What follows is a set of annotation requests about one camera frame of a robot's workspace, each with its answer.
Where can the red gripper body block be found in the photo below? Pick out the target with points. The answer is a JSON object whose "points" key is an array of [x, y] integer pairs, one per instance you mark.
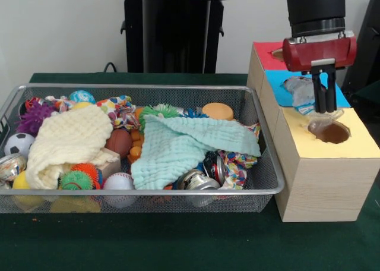
{"points": [[320, 51]]}

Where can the dark green table cloth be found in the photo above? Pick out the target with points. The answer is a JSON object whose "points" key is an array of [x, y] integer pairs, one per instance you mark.
{"points": [[178, 241]]}

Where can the mint green waffle cloth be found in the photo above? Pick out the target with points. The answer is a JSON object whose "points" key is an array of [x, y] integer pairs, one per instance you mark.
{"points": [[184, 146]]}

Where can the orange round sponge disc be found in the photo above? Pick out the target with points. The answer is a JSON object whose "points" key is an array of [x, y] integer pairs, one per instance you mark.
{"points": [[218, 110]]}

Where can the white baseball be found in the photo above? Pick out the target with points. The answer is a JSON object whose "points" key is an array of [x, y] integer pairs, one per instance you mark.
{"points": [[118, 182]]}

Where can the cream waffle cloth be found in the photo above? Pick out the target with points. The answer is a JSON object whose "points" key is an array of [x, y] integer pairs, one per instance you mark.
{"points": [[68, 134]]}

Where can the purple spiky ball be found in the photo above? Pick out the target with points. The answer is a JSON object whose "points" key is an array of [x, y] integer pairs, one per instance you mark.
{"points": [[34, 116]]}

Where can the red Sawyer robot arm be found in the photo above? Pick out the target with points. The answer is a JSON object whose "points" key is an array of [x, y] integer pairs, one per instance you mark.
{"points": [[314, 6]]}

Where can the black chair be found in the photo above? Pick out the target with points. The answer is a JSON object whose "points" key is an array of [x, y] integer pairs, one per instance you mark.
{"points": [[371, 30]]}

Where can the small soccer ball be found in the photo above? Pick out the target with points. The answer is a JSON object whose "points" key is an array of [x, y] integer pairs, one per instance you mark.
{"points": [[17, 144]]}

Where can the green and orange spiky ball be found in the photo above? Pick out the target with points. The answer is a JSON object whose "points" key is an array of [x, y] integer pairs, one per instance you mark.
{"points": [[74, 180]]}

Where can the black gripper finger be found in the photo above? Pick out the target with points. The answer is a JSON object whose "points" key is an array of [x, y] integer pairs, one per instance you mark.
{"points": [[331, 95], [320, 95]]}

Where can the crushed silver drink can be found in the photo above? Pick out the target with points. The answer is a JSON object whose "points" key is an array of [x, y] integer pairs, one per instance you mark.
{"points": [[13, 165]]}

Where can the wooden box with three holes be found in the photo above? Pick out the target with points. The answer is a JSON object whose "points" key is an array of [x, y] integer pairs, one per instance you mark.
{"points": [[326, 187]]}

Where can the crushed clear plastic bottle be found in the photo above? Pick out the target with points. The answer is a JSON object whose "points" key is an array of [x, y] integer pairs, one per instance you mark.
{"points": [[302, 97]]}

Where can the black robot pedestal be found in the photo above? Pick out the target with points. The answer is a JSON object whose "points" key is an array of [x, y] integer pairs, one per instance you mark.
{"points": [[178, 30]]}

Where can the yellow foam ball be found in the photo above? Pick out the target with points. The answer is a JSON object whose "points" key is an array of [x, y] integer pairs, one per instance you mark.
{"points": [[21, 180]]}

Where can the dark green side table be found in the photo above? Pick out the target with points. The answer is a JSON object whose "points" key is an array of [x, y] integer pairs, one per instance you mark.
{"points": [[368, 92]]}

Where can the blue globe ball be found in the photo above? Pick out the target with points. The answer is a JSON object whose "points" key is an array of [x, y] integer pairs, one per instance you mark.
{"points": [[81, 96]]}

